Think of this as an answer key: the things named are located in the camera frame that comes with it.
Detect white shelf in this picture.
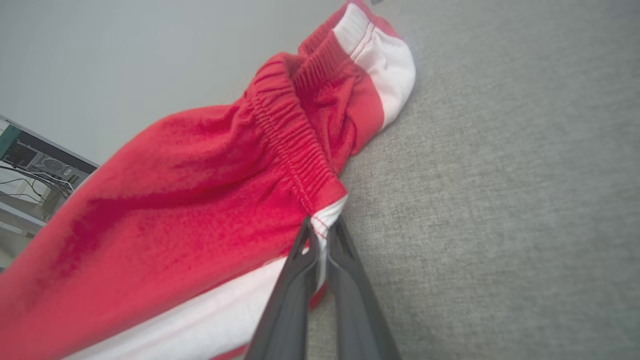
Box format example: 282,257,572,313
0,192,48,268

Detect red basketball shorts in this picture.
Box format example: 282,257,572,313
0,0,417,360

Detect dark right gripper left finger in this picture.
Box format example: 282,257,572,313
243,216,321,360

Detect black cable bundle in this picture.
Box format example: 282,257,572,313
0,165,76,206

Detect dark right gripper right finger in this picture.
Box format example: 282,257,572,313
325,216,402,360

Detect grey computer case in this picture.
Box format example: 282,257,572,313
0,124,100,193

